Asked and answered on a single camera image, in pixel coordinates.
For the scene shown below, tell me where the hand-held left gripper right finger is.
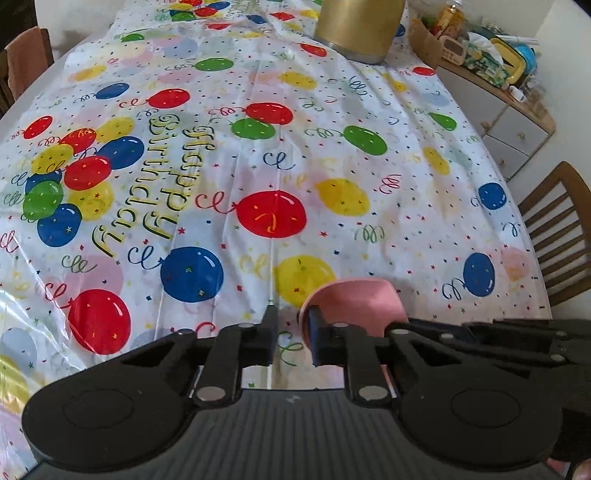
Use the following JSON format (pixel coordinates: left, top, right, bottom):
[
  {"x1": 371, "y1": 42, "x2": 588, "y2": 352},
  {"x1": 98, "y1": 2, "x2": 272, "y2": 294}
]
[{"x1": 308, "y1": 306, "x2": 463, "y2": 408}]

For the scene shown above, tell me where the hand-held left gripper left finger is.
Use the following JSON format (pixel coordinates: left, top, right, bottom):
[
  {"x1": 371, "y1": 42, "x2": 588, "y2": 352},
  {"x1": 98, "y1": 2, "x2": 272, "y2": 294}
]
[{"x1": 121, "y1": 305, "x2": 280, "y2": 408}]

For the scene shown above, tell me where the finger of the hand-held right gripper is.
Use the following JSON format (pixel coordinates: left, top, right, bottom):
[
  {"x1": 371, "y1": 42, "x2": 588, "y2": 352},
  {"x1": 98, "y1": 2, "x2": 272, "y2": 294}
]
[
  {"x1": 463, "y1": 319, "x2": 591, "y2": 343},
  {"x1": 407, "y1": 318, "x2": 570, "y2": 369}
]

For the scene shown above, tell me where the small pink bowl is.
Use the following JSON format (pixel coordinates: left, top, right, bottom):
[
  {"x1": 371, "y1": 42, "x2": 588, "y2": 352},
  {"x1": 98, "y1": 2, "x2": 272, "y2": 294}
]
[{"x1": 299, "y1": 279, "x2": 410, "y2": 389}]

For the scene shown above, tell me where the wooden chair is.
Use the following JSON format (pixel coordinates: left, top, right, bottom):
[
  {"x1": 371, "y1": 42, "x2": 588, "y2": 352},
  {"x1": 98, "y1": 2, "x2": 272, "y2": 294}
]
[
  {"x1": 516, "y1": 161, "x2": 591, "y2": 308},
  {"x1": 0, "y1": 27, "x2": 55, "y2": 117}
]

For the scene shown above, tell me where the balloon print tablecloth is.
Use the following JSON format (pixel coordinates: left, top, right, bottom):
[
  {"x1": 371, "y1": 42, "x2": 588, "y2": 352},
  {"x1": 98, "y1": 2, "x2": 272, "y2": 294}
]
[{"x1": 0, "y1": 0, "x2": 554, "y2": 462}]

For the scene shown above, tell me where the white drawer cabinet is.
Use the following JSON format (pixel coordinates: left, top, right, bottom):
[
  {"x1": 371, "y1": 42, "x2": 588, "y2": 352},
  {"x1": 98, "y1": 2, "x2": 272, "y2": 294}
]
[{"x1": 435, "y1": 61, "x2": 556, "y2": 182}]

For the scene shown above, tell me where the yellow lidded container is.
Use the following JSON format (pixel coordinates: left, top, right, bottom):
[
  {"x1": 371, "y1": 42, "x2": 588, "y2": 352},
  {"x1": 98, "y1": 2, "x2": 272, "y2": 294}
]
[{"x1": 489, "y1": 38, "x2": 528, "y2": 85}]

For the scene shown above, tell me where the blue container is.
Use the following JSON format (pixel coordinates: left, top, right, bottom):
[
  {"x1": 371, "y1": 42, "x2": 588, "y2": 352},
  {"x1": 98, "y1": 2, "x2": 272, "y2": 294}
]
[{"x1": 516, "y1": 43, "x2": 539, "y2": 71}]

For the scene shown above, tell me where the green tissue box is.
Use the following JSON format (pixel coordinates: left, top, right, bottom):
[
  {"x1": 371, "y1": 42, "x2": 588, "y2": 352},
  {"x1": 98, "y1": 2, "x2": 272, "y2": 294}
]
[{"x1": 463, "y1": 32, "x2": 505, "y2": 87}]

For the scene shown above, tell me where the white kitchen timer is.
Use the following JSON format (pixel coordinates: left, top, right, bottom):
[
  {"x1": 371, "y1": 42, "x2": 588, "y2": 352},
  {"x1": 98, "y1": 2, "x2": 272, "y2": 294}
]
[{"x1": 440, "y1": 37, "x2": 465, "y2": 64}]

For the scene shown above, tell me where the cardboard box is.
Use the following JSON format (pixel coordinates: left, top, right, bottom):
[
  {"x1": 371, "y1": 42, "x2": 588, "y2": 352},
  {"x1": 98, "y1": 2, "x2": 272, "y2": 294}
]
[{"x1": 409, "y1": 17, "x2": 445, "y2": 71}]

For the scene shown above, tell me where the gold metal pot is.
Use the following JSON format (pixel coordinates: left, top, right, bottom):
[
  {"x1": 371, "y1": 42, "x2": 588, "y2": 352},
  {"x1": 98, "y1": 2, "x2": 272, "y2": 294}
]
[{"x1": 313, "y1": 0, "x2": 406, "y2": 65}]

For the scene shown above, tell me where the yellow drink bottle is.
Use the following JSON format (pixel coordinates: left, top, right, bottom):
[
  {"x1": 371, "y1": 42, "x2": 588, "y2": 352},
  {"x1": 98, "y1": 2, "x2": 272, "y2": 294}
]
[{"x1": 436, "y1": 2, "x2": 466, "y2": 38}]

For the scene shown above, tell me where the pink cloth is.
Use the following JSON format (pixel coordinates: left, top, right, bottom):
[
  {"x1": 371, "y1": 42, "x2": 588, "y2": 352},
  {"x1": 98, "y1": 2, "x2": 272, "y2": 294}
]
[{"x1": 4, "y1": 28, "x2": 51, "y2": 95}]

